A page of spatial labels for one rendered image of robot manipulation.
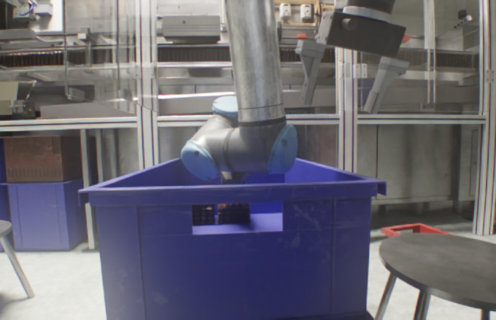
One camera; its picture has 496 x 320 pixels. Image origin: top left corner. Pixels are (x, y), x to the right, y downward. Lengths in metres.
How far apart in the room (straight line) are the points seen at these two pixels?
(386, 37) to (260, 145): 0.27
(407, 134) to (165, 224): 1.55
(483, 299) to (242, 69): 0.51
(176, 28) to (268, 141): 1.01
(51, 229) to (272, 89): 1.23
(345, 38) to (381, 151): 1.23
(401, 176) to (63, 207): 1.77
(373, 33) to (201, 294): 0.47
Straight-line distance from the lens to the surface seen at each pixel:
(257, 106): 0.44
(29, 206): 1.49
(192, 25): 1.37
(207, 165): 0.51
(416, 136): 1.77
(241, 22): 0.46
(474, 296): 0.53
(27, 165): 1.46
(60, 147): 1.37
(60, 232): 1.44
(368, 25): 0.48
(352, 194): 0.36
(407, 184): 1.76
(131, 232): 0.38
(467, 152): 1.98
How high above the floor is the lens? 0.49
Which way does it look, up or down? 4 degrees down
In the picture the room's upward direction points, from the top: 1 degrees counter-clockwise
